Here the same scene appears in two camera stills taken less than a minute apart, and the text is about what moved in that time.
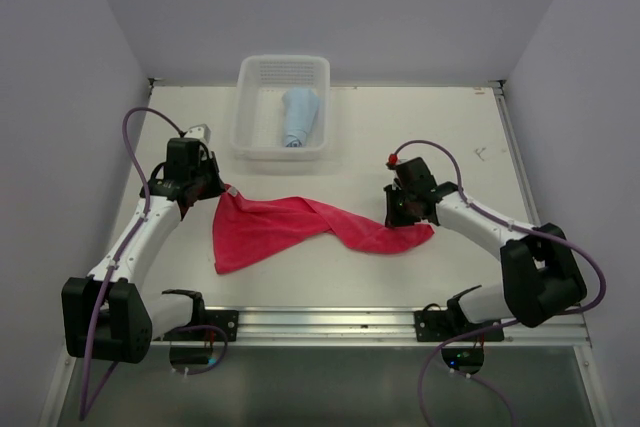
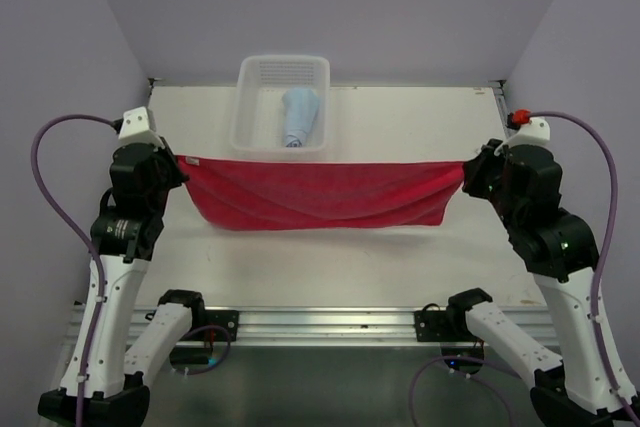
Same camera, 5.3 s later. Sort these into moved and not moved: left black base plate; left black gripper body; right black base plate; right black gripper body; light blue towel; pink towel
Moved: left black gripper body; right black gripper body; pink towel
Not moved: right black base plate; left black base plate; light blue towel
